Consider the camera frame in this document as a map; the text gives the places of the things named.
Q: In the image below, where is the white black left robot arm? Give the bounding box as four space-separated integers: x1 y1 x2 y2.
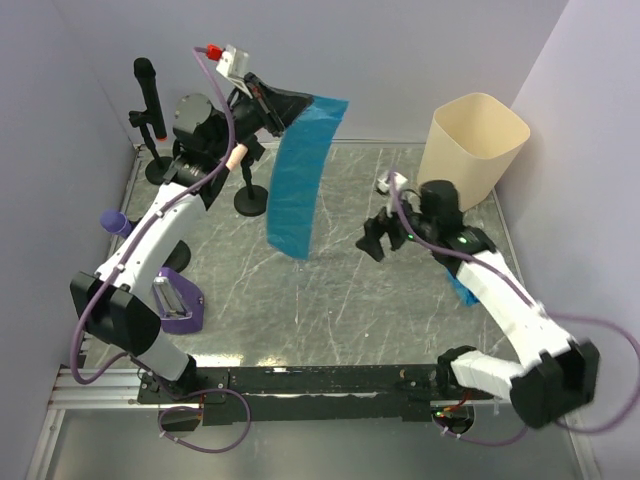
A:
70 73 315 402

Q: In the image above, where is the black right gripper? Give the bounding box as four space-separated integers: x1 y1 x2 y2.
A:
354 190 437 262

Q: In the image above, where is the purple microphone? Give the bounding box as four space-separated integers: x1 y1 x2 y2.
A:
100 209 133 239

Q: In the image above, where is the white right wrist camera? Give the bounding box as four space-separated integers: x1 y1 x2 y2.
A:
375 171 408 195

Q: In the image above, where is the cream plastic trash bin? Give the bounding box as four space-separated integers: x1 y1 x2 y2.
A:
417 93 530 211

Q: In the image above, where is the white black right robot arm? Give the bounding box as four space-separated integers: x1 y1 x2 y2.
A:
356 172 600 428

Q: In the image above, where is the aluminium rail frame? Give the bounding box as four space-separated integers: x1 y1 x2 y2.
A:
47 362 579 411

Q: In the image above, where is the peach pink microphone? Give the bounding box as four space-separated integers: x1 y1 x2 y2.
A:
225 144 248 171

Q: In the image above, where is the blue plastic trash bag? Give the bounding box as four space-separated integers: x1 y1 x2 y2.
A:
266 96 349 260

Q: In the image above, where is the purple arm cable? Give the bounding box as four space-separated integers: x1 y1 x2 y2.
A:
68 45 251 454
387 169 640 447

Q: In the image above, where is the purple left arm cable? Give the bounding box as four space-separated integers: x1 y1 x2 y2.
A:
68 45 251 454

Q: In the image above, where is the purple wedge holder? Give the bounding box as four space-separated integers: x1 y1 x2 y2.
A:
152 267 205 335

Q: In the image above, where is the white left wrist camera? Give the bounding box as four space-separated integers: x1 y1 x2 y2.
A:
205 44 251 95

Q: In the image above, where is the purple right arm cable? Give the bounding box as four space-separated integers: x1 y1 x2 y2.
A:
387 169 640 447

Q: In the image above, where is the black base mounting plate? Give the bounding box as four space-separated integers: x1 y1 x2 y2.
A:
137 364 467 426

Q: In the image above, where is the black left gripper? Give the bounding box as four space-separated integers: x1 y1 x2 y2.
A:
209 73 315 161

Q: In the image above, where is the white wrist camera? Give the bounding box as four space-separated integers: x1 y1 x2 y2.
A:
375 171 408 195
205 44 251 95

